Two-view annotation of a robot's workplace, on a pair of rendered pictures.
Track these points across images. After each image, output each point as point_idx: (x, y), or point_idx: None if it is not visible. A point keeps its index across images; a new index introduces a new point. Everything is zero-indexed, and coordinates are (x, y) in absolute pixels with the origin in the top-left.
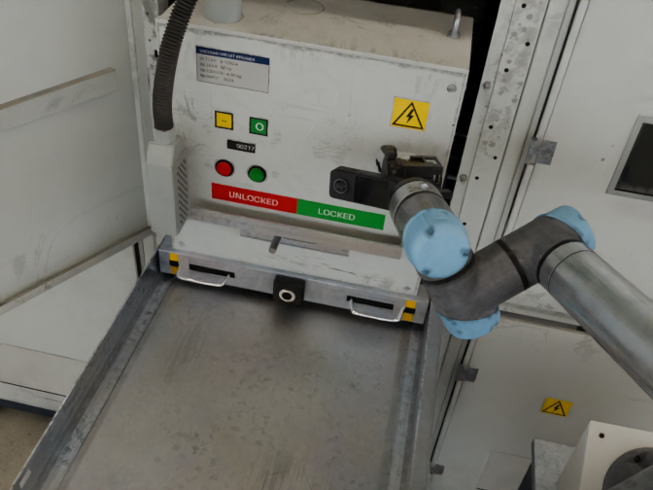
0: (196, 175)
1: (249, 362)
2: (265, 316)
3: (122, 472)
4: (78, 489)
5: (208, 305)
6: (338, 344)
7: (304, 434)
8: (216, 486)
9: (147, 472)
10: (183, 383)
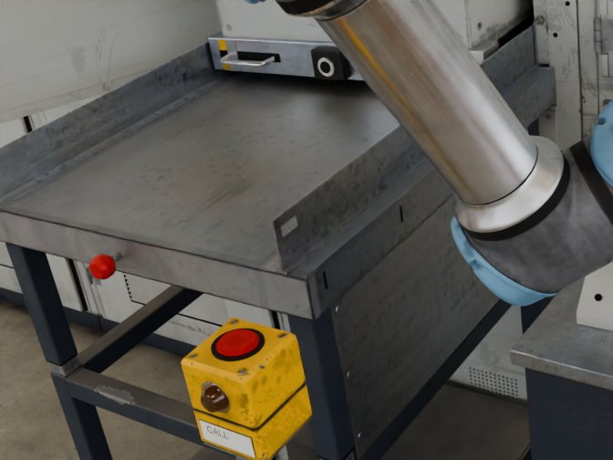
0: None
1: (262, 126)
2: (306, 98)
3: (83, 189)
4: (37, 197)
5: (250, 93)
6: (373, 113)
7: (281, 170)
8: (161, 199)
9: (105, 189)
10: (183, 140)
